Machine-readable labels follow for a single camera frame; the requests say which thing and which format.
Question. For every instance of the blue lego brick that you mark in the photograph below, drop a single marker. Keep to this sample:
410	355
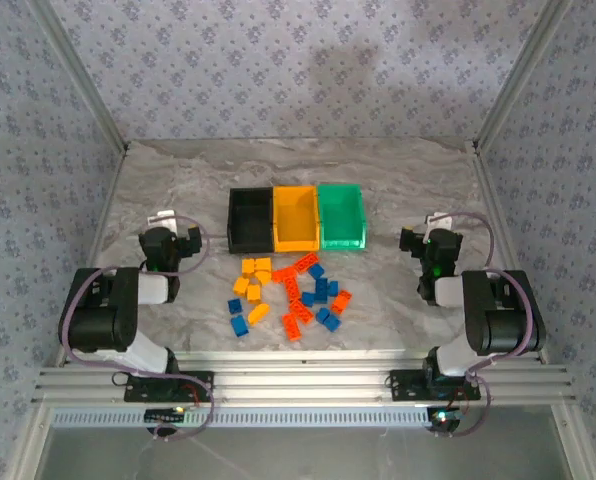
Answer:
308	299
321	287
333	288
333	323
235	305
316	270
323	314
239	326

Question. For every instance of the orange lego brick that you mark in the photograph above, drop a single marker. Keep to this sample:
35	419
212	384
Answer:
291	327
301	310
341	301
292	291
306	261
282	275

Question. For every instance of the yellow rounded lego brick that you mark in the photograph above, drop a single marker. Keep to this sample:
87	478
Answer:
258	314

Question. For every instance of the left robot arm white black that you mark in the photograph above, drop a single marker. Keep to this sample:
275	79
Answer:
98	310

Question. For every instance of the black plastic bin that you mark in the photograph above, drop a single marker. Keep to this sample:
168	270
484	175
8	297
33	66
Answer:
250	220

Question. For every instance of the green plastic bin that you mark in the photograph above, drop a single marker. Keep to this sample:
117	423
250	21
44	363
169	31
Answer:
340	215

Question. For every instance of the orange-yellow plastic bin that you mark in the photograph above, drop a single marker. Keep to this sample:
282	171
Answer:
295	220

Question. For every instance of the small black circuit board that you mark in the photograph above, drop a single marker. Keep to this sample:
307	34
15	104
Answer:
163	415
443	420

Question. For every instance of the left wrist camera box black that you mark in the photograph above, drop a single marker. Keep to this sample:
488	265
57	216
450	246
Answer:
162	232

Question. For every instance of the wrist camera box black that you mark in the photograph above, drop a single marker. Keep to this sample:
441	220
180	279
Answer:
162	232
440	234

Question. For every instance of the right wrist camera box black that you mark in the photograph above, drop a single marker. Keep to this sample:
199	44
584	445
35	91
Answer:
440	234

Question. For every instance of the aluminium table side rail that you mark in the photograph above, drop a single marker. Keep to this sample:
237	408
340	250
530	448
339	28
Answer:
95	250
493	200

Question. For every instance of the wide aluminium base rail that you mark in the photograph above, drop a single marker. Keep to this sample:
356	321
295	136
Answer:
303	380

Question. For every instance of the aluminium frame post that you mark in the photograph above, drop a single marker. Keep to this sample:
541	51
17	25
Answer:
84	75
519	75

